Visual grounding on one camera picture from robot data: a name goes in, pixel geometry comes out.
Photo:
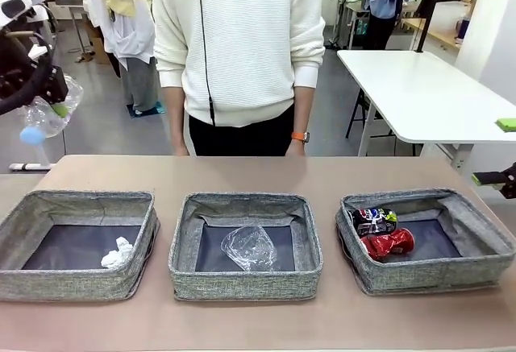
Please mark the wooden workbench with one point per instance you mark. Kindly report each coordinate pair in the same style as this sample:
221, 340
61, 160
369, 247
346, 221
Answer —
439, 38

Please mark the clear bottle with pink label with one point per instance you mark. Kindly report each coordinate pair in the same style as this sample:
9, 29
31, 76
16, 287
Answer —
44, 122

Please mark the person in yellow vest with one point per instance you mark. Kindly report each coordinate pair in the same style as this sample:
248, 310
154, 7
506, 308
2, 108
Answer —
121, 26

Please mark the orange wrist band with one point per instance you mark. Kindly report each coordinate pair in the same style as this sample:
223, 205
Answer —
300, 136

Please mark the grey fabric basket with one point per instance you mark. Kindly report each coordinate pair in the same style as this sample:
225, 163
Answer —
423, 275
242, 283
80, 285

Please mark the white plastic container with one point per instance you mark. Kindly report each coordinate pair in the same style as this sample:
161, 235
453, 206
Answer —
451, 11

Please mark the background equipment rack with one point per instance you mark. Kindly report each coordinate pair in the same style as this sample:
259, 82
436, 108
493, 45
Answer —
359, 26

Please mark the person's right hand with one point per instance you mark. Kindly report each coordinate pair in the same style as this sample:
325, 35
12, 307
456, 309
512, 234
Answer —
181, 150

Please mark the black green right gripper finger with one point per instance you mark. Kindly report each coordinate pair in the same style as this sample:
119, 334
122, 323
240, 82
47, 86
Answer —
493, 177
507, 123

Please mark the person's left forearm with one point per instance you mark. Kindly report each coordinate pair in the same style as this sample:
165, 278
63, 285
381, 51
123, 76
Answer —
303, 110

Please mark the dark blue bottle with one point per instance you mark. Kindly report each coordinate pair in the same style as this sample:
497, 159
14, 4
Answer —
463, 31

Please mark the person's right forearm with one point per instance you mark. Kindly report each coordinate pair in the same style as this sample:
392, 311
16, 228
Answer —
175, 118

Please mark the crushed red soda can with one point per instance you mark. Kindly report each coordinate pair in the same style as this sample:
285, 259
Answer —
389, 245

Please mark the crushed clear plastic bottle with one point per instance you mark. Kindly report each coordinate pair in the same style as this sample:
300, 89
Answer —
250, 247

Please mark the person in white sweater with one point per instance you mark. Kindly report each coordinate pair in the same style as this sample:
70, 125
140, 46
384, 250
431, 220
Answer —
242, 46

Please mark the black camera stand pole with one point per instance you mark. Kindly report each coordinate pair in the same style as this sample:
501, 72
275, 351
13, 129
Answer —
423, 34

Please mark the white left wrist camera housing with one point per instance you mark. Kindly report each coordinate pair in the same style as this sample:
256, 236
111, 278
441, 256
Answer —
12, 3

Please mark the large white table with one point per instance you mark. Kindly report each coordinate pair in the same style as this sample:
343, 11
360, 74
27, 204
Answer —
423, 94

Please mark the person's left hand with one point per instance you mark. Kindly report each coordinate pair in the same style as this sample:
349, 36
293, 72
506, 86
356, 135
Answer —
297, 150

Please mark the crushed dark blue soda can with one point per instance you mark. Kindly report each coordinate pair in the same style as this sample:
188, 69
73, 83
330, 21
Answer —
373, 221

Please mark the brown cardboard box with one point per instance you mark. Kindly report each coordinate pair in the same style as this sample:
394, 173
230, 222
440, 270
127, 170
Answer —
96, 44

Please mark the white paper ball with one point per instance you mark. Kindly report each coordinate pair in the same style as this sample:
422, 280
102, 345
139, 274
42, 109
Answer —
117, 255

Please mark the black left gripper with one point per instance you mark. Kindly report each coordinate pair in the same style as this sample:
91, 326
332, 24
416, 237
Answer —
14, 84

